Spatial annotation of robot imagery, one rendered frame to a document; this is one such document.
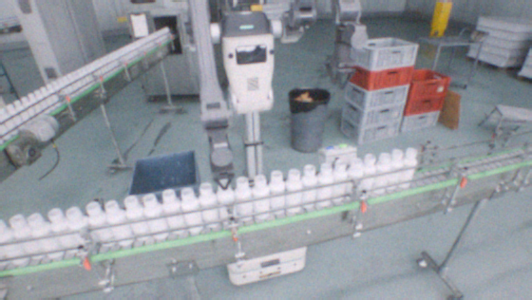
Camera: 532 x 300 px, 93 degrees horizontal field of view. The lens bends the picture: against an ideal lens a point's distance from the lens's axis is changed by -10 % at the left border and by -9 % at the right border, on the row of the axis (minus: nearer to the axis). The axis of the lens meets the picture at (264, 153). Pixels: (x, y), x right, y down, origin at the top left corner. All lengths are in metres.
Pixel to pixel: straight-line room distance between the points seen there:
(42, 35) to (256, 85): 5.63
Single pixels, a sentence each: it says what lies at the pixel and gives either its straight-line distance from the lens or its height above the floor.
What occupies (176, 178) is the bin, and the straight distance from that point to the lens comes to 1.63.
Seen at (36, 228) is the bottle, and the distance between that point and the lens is 1.07.
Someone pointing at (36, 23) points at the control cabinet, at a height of 1.30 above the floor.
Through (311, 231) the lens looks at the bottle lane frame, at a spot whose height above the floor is 0.91.
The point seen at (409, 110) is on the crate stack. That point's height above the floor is 0.30.
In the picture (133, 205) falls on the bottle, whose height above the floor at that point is 1.15.
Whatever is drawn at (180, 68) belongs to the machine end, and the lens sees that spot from 4.63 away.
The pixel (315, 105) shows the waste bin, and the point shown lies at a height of 0.59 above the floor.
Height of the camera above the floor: 1.74
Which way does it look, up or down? 33 degrees down
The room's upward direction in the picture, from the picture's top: 2 degrees counter-clockwise
